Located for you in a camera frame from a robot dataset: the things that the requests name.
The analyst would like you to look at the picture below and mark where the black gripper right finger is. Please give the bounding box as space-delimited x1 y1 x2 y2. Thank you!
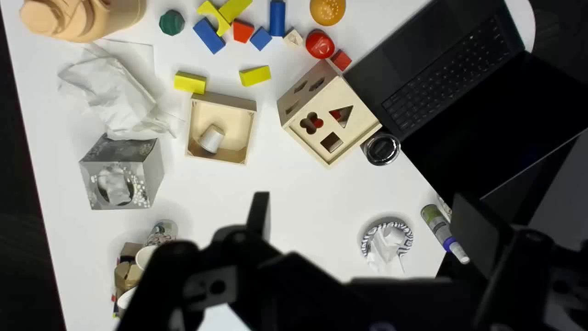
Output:
449 193 588 331

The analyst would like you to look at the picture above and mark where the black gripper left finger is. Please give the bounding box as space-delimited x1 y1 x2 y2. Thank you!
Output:
116 189 346 331

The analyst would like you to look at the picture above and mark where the wooden lid with shape holes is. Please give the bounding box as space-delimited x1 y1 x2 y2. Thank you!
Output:
285 75 384 167

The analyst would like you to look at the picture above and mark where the brown cardboard box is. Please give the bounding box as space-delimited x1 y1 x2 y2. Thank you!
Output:
111 239 158 318

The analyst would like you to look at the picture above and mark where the small open wooden box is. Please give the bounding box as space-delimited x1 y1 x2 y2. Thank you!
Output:
186 90 260 165

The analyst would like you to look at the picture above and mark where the wooden shape sorting box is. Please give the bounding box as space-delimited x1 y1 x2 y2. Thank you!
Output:
276 58 384 169

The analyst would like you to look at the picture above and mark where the small white cup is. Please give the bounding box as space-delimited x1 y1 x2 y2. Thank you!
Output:
199 123 226 154

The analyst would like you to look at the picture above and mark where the black tumbler cup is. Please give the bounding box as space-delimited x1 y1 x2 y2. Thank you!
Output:
362 132 403 167

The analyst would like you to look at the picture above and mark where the yellow wooden block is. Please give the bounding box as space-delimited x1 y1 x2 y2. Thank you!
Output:
173 69 210 95
217 0 256 25
237 64 274 88

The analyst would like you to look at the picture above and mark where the black laptop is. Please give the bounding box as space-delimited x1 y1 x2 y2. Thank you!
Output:
342 0 588 209

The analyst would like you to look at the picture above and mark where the crumpled white plastic sheet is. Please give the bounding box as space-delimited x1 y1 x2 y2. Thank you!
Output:
56 36 180 139

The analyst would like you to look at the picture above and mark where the blue wooden block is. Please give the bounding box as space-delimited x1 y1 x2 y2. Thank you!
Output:
192 16 228 55

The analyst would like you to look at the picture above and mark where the blue wooden cube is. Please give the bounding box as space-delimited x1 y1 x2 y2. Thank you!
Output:
248 25 274 51

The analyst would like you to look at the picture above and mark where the small red wooden cube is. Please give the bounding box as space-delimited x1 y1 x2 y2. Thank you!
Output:
329 47 355 73

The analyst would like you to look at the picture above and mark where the small natural wooden block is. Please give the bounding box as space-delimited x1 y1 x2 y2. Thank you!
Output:
283 27 307 47

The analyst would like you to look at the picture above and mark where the green wooden block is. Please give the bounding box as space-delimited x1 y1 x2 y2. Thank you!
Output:
158 7 188 36

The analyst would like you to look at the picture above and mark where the red round wooden block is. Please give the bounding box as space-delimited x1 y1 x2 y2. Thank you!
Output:
304 27 339 60

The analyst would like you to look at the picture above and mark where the yellow arch block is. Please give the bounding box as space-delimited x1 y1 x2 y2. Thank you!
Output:
195 0 232 36

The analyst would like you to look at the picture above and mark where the blue wooden cylinder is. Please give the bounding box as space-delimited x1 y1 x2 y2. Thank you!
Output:
269 0 289 38

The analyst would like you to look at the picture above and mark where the tan water bottle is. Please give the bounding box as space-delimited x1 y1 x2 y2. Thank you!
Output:
17 0 149 44

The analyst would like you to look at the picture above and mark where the orange wooden disc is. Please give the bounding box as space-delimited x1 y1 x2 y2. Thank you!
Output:
309 0 348 27

